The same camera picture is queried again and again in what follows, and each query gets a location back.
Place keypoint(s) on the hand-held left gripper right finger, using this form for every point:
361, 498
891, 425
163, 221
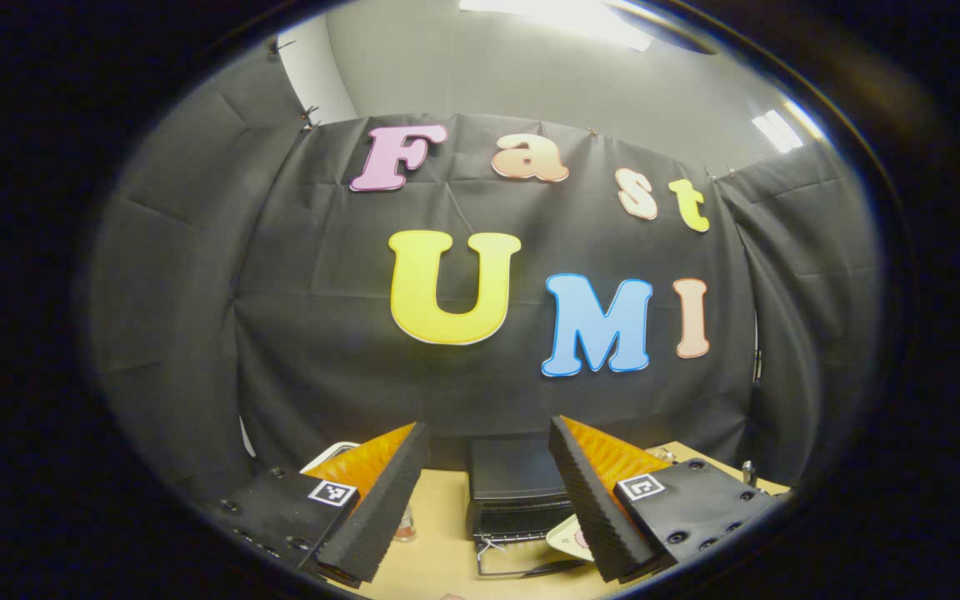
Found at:
592, 508

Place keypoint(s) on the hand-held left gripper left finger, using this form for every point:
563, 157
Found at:
380, 508

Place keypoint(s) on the large ceiling light panel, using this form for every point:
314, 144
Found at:
563, 17

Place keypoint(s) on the black backdrop cloth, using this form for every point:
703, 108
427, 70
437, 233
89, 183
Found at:
480, 392

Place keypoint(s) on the small ceiling light panel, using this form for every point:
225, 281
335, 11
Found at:
777, 132

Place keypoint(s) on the black electric oven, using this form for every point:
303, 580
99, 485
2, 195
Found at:
513, 475

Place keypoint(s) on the white kitchen appliance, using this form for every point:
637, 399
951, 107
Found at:
326, 456

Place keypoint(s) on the cream square plate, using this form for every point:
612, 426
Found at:
565, 540

